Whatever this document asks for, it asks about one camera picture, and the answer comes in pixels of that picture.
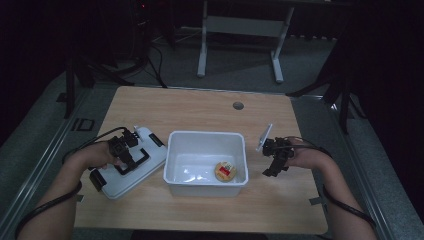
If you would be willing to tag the round yellow-lidded snack cup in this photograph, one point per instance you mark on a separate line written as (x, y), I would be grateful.
(225, 171)

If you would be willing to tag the person's left hand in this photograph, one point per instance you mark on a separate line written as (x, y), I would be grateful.
(95, 155)

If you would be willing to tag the black metal stand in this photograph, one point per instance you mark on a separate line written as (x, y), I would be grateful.
(83, 73)
(340, 86)

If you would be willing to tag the white lid with black clips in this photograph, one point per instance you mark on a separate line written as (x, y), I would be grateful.
(133, 173)

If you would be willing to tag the grey tape piece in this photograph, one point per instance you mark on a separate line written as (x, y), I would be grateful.
(316, 200)
(79, 198)

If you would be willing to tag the metal floor rail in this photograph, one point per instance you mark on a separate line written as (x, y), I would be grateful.
(363, 166)
(40, 160)

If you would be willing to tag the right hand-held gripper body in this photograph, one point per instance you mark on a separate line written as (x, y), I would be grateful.
(278, 150)

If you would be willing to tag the white metal desk frame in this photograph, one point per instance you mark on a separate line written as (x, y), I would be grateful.
(245, 26)

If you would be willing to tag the person's right hand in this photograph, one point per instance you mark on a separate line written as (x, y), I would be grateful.
(308, 156)

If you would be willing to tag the white plastic bin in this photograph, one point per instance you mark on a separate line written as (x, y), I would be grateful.
(186, 163)

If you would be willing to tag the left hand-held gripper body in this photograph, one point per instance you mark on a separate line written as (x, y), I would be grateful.
(120, 146)

